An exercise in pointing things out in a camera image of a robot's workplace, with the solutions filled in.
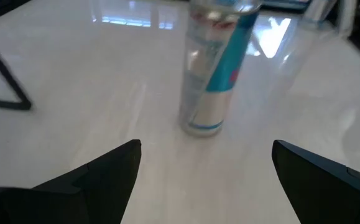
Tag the wooden shelf with black frame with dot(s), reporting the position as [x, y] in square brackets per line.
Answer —
[8, 74]

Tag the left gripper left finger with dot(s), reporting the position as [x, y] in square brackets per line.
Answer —
[74, 199]

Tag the slim blue silver energy can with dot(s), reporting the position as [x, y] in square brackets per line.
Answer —
[210, 77]

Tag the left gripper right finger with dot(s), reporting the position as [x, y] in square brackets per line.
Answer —
[332, 193]

